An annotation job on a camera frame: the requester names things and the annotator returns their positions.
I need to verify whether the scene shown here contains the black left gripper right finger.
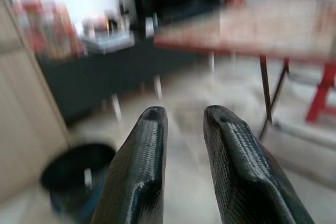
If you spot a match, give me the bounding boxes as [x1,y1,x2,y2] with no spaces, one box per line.
[203,104,316,224]

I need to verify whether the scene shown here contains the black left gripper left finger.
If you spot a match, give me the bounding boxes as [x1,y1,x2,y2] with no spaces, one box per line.
[90,105,169,224]

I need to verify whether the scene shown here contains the black round rubbish bin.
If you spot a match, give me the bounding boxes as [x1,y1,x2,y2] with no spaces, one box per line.
[39,142,118,224]

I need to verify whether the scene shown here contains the dark low tv console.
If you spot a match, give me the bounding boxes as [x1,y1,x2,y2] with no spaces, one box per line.
[36,24,213,126]

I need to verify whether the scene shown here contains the red plastic stool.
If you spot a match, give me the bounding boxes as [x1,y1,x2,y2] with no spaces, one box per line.
[305,60,336,123]

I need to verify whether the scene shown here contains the beige ribbed upholstered furniture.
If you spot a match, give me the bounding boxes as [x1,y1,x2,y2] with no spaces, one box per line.
[0,0,72,209]

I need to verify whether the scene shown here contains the grey tray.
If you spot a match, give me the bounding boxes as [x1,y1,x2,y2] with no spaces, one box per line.
[83,30,135,52]

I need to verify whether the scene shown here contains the red packages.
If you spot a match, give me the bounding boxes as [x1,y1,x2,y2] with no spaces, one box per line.
[14,0,85,61]

